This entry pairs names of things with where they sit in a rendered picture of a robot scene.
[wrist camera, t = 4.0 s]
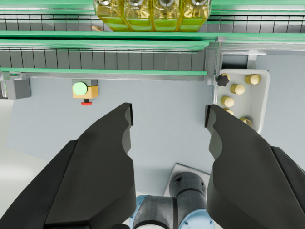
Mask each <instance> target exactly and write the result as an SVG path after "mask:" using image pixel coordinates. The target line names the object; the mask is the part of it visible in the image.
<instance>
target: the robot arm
mask: <svg viewBox="0 0 305 229"><path fill-rule="evenodd" d="M131 126H133V109H132V103H127V102H125V103H122V104H121V105H119V106H118V107H116V108H115V109H113V110H112V111H110V112H109V113H107V114H106V115H104V116H103V117H101V118H100V119H98V120H97V121H96V122H94V123H93V124H92V125H91V126H90V127H88V128H87V129H86V130H85V131H84V132H83V133H82V134H81V135H80V136H79V137H78V139H77V140H70V141H69V142H68V143H67V144H66V145H65V146H64V147H63V148H62V149H61V150H60V151H59V152H58V153H57V154H56V156H55V157H54V158H53V159H52V160H51V161H50V162H49V163H48V164H47V165H46V166H45V167H44V168H43V169H42V170H41V171H40V173H39V174H38V175H37V176H36V177H35V178H34V179H33V180H32V181H31V182H30V183H29V184H28V185H27V186H26V187H25V189H24V190H23V191H22V192H21V193H20V194H19V195H18V197H17V198H16V199H15V200H14V201H13V203H12V204H11V205H10V207H9V208H8V209H7V210H6V212H5V213H4V215H3V216H2V217H1V219H0V229H215V224H214V221H215V222H216V223H217V224H218V225H219V226H221V227H222V228H223V229H305V171H304V170H303V169H302V168H301V167H300V166H299V165H298V164H297V163H296V162H295V161H293V160H292V159H291V158H290V157H289V156H288V155H287V154H286V153H285V152H284V151H283V150H282V149H281V148H280V147H275V146H270V144H269V143H268V142H267V141H266V140H265V139H264V138H263V137H262V136H261V135H260V134H258V133H257V132H256V131H255V130H254V129H252V128H251V127H250V126H249V125H247V124H246V123H244V122H243V121H241V120H240V119H238V118H237V117H235V116H234V115H232V114H231V113H229V112H227V111H226V110H224V109H223V108H222V107H220V106H218V105H216V104H211V105H206V107H205V125H204V128H207V130H208V131H209V132H210V134H211V139H210V143H209V148H208V149H209V152H210V153H211V154H212V156H213V158H214V160H215V161H214V162H213V165H212V170H211V175H210V178H209V183H208V187H207V201H206V186H205V183H204V181H203V179H202V178H201V177H200V176H199V175H197V174H195V173H192V172H182V173H179V174H177V175H176V176H174V177H173V178H172V180H171V182H170V184H169V194H170V197H165V196H151V195H140V196H138V197H136V188H135V177H134V166H133V160H132V159H131V158H130V157H129V156H128V155H127V153H128V152H129V150H130V149H131V139H130V128H131ZM128 218H130V219H129V226H128V225H126V224H122V223H123V222H125V221H126V220H127V219H128Z"/></svg>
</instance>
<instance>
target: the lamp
mask: <svg viewBox="0 0 305 229"><path fill-rule="evenodd" d="M73 91H74V93H75V94H77V95H84V94H86V93H87V91H88V87H87V85H86V84H85V83H83V82H78V83H76V84H74V86H73Z"/></svg>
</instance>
